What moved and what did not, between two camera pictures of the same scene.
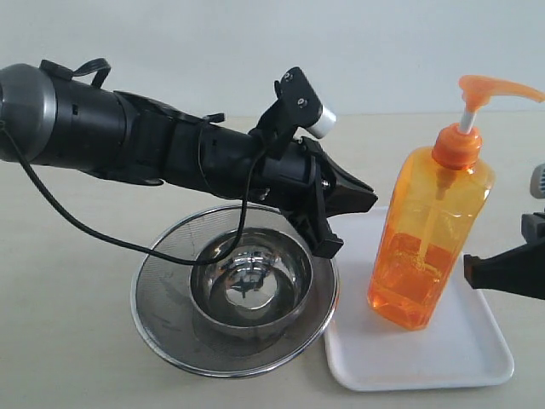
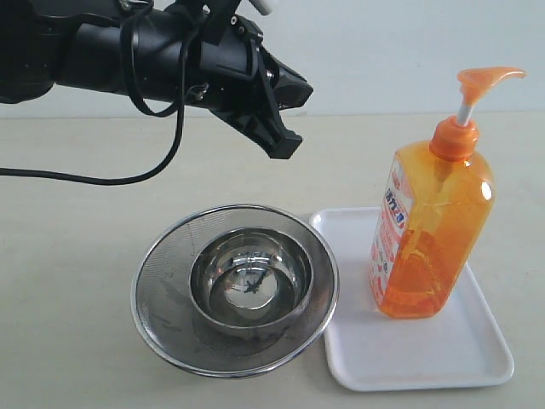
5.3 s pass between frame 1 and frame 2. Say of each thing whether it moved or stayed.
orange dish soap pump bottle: moved
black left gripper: moved
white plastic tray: stayed
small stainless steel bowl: stayed
